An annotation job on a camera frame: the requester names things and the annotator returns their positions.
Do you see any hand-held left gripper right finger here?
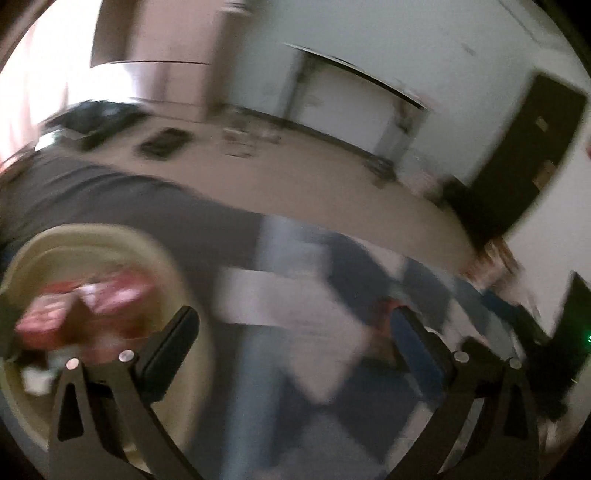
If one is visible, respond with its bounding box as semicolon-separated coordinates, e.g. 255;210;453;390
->
390;305;541;480

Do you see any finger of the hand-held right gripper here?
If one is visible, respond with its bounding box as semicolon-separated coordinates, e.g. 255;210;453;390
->
464;337;568;421

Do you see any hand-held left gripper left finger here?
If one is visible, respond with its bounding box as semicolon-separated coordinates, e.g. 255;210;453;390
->
48;305;204;480

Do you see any cream plastic basin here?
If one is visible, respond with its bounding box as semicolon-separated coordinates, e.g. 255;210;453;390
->
0;224;218;472

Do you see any blue white checkered blanket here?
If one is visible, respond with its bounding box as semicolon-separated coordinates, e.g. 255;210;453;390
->
217;217;591;480

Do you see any printed cardboard box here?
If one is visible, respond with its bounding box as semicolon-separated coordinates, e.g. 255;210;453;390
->
466;240;518;287

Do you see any grey bedsheet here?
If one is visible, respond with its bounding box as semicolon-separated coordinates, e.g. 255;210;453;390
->
0;152;278;480

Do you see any black door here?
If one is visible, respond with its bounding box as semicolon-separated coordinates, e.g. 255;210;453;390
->
455;74;587;241

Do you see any black foam tray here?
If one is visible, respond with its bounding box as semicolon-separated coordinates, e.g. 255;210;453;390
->
137;128;190;160

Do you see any black floor tray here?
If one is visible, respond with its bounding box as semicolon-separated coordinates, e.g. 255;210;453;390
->
41;100;144;151

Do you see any black-legged folding table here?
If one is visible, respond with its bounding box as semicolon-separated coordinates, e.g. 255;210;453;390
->
281;42;430;167

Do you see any pink curtain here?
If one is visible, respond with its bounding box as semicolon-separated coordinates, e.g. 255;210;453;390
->
0;0;93;162

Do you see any wooden wardrobe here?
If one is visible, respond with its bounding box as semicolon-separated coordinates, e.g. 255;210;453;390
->
90;0;232;123

